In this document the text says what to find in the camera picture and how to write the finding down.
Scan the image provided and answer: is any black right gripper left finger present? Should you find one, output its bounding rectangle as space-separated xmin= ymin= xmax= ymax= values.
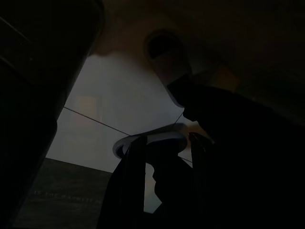
xmin=95 ymin=135 xmax=147 ymax=229

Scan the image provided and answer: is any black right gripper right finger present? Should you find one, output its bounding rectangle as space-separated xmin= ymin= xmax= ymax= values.
xmin=189 ymin=132 xmax=215 ymax=229

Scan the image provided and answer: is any white round dish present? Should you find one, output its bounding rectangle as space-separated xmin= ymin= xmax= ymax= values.
xmin=112 ymin=123 xmax=189 ymax=165

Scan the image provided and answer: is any dark rug with white text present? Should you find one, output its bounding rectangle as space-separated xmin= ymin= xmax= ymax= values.
xmin=13 ymin=157 xmax=112 ymax=229

